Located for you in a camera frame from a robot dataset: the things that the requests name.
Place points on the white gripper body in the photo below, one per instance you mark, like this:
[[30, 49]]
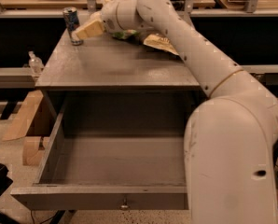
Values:
[[109, 17]]

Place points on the redbull can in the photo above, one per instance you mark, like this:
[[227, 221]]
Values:
[[72, 23]]

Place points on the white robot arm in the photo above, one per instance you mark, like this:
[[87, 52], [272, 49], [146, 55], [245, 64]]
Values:
[[229, 138]]

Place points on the grey cabinet with table top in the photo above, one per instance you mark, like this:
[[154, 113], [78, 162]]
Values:
[[106, 79]]

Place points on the open grey top drawer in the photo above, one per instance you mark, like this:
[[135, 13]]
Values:
[[94, 167]]

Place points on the metal drawer knob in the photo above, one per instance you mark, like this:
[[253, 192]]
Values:
[[124, 206]]

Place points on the green chip bag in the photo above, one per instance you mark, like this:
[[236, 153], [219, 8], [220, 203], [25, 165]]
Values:
[[124, 35]]

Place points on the clear sanitizer bottle left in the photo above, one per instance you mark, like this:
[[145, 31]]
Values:
[[35, 64]]

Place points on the cardboard boxes on floor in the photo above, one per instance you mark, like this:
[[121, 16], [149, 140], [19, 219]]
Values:
[[32, 123]]

